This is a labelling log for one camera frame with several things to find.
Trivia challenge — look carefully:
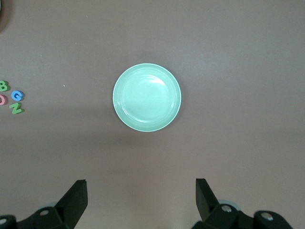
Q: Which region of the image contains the brown table cover mat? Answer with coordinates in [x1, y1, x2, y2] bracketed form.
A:
[0, 0, 305, 229]

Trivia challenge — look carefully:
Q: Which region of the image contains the light green plate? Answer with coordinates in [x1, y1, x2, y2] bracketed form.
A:
[112, 62, 182, 133]

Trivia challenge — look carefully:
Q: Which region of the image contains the blue foam letter G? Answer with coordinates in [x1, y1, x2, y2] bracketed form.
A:
[11, 90, 24, 102]

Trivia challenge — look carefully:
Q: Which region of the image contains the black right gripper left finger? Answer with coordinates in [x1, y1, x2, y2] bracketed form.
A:
[0, 179, 89, 229]

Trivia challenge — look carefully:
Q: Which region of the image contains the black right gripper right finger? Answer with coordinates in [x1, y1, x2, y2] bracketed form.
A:
[192, 178, 296, 229]

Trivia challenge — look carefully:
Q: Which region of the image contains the green foam letter Z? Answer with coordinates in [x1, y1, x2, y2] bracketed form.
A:
[9, 102, 24, 115]

